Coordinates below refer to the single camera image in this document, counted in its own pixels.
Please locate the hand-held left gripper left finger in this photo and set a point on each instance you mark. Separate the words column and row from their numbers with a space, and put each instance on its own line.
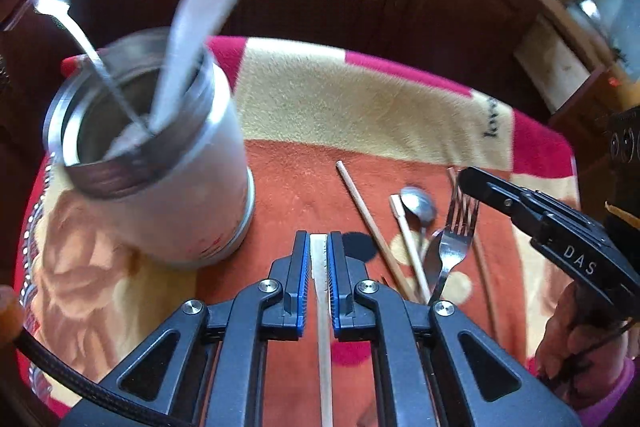
column 299, row 287

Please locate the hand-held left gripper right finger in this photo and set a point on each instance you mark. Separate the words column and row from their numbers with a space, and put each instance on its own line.
column 336, row 287

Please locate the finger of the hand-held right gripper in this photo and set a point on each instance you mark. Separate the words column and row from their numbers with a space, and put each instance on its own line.
column 495, row 194

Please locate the pale wooden chopstick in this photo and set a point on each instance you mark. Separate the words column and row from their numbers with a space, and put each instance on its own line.
column 407, row 242
column 321, row 332

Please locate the metal fork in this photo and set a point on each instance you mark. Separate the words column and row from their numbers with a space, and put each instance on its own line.
column 452, row 247

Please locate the long brown wooden chopstick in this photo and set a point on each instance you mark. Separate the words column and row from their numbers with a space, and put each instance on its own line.
column 367, row 217

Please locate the white steel utensil container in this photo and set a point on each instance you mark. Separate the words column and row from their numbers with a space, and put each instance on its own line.
column 200, row 187

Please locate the person's right forearm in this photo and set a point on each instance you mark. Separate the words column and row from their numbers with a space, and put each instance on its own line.
column 610, row 402

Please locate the person's right hand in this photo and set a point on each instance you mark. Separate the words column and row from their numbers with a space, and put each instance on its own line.
column 557, row 337

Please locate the person's left hand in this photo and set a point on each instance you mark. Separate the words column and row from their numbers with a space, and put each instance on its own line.
column 9, row 314

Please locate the pale cabinet side panel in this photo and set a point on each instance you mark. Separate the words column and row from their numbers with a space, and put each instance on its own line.
column 555, row 62

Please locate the red orange printed blanket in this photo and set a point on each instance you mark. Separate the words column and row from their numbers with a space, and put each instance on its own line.
column 325, row 107

